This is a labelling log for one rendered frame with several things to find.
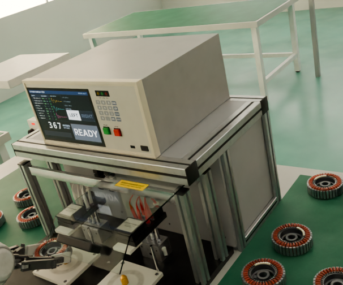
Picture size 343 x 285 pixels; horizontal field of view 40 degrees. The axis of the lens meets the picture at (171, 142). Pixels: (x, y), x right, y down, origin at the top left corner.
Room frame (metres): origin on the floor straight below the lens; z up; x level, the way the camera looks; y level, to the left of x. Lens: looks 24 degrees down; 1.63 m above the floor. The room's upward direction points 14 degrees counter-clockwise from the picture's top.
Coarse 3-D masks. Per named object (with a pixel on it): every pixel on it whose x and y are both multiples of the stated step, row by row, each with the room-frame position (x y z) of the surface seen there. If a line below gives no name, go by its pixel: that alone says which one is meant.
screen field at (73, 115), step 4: (68, 112) 1.24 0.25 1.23; (72, 112) 1.23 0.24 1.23; (76, 112) 1.22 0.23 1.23; (80, 112) 1.21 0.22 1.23; (84, 112) 1.20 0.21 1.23; (88, 112) 1.19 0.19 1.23; (68, 116) 1.25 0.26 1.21; (72, 116) 1.24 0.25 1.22; (76, 116) 1.23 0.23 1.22; (80, 116) 1.22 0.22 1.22; (84, 116) 1.21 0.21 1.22; (88, 116) 1.20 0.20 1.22; (92, 116) 1.19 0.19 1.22; (84, 120) 1.21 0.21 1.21; (88, 120) 1.20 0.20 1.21; (92, 120) 1.19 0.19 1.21
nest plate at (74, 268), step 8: (64, 264) 1.19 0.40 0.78; (72, 264) 1.18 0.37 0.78; (80, 264) 1.17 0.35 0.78; (88, 264) 1.16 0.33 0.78; (32, 272) 1.19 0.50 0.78; (40, 272) 1.18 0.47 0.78; (48, 272) 1.17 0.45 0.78; (56, 272) 1.16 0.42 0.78; (64, 272) 1.15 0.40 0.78; (72, 272) 1.14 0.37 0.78; (80, 272) 1.14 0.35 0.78; (48, 280) 1.14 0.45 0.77; (56, 280) 1.12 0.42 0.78; (64, 280) 1.11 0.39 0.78; (72, 280) 1.11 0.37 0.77
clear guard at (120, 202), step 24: (96, 192) 1.06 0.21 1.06; (120, 192) 1.03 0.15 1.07; (144, 192) 1.00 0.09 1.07; (168, 192) 0.97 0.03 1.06; (72, 216) 0.97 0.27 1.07; (96, 216) 0.95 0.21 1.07; (120, 216) 0.92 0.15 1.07; (144, 216) 0.90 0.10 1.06; (48, 240) 0.96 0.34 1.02; (96, 240) 0.88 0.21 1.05; (120, 240) 0.84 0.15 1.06; (96, 264) 0.84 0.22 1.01; (120, 264) 0.81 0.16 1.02
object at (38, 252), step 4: (40, 244) 1.21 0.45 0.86; (44, 244) 1.20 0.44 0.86; (36, 248) 1.20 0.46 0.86; (40, 248) 1.19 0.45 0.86; (44, 248) 1.19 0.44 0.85; (36, 252) 1.17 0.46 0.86; (40, 252) 1.17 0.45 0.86; (44, 252) 1.19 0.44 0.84; (48, 252) 1.17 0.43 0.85; (52, 252) 1.18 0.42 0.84; (36, 256) 1.15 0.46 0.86; (40, 256) 1.14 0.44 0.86; (44, 256) 1.14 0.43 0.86; (48, 256) 1.14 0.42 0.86; (60, 264) 1.12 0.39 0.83
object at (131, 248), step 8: (160, 216) 1.14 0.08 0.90; (144, 224) 1.09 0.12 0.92; (152, 224) 1.11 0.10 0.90; (136, 232) 1.07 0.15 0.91; (144, 232) 1.08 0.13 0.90; (152, 232) 1.14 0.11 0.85; (136, 240) 1.06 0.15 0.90; (160, 240) 1.13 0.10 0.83; (128, 248) 1.05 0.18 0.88; (136, 248) 1.06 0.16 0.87
